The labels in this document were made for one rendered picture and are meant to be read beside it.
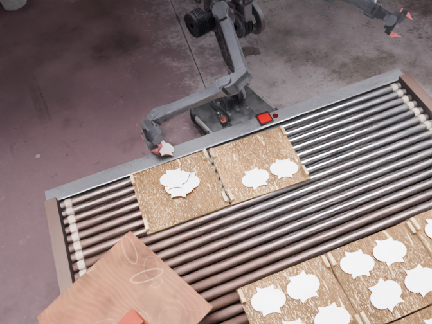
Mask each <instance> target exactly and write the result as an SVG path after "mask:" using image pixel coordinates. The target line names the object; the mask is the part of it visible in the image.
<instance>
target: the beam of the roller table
mask: <svg viewBox="0 0 432 324"><path fill-rule="evenodd" d="M401 75H403V73H402V72H401V71H400V70H399V69H398V68H397V69H393V70H391V71H388V72H385V73H382V74H380V75H377V76H373V77H371V78H367V79H365V80H362V81H360V82H356V83H354V84H350V85H348V86H345V87H342V88H339V89H336V90H334V91H331V92H328V93H325V94H321V95H319V96H316V97H314V98H310V99H308V100H305V101H302V102H299V103H296V104H293V105H290V106H288V107H284V108H282V109H279V110H277V111H273V112H270V115H271V116H272V118H273V114H277V115H278V117H277V118H273V120H274V122H273V123H270V124H267V125H264V126H260V124H259V122H258V120H257V119H256V118H253V119H250V120H248V121H244V122H242V123H238V124H236V125H233V126H231V127H227V128H225V129H221V130H218V131H216V132H213V133H210V134H207V135H205V136H201V137H199V138H195V139H193V140H190V141H187V142H184V143H181V144H178V145H176V146H173V148H174V151H173V153H172V155H173V156H162V157H161V155H160V154H155V153H153V154H150V155H147V156H144V157H141V158H138V159H135V160H133V161H129V162H127V163H124V164H122V165H118V166H115V167H112V168H109V169H107V170H104V171H101V172H98V173H95V174H93V175H89V176H87V177H83V178H81V179H78V180H76V181H72V182H70V183H66V184H63V185H61V186H58V187H55V188H52V189H50V190H46V191H45V196H46V200H49V199H52V198H54V197H56V198H57V199H58V201H59V202H62V201H65V199H69V198H73V197H76V196H79V195H82V194H85V193H87V192H90V191H93V190H96V189H99V188H101V187H104V186H107V185H110V184H113V183H116V182H118V181H121V180H124V179H127V178H130V174H137V173H139V172H142V171H144V170H148V169H150V168H154V167H157V166H159V165H163V164H165V163H169V162H171V161H175V160H177V159H181V158H184V157H186V156H189V155H192V154H195V153H198V152H201V151H203V150H204V149H206V150H209V149H210V148H214V147H218V146H220V145H223V144H225V143H229V142H231V141H234V140H237V139H240V138H243V137H245V136H249V135H251V134H254V133H256V132H260V131H263V130H265V129H268V128H271V127H274V126H276V125H279V124H282V123H285V122H288V121H291V120H294V119H296V118H299V117H302V116H305V115H307V114H310V113H314V112H316V111H319V110H322V109H325V108H327V107H330V106H333V105H336V104H339V103H341V102H345V101H347V100H350V99H353V98H356V97H358V96H361V95H365V94H367V93H370V92H372V91H376V90H378V89H381V88H384V87H387V86H389V85H390V84H396V83H397V81H398V79H399V77H400V76H401Z"/></svg>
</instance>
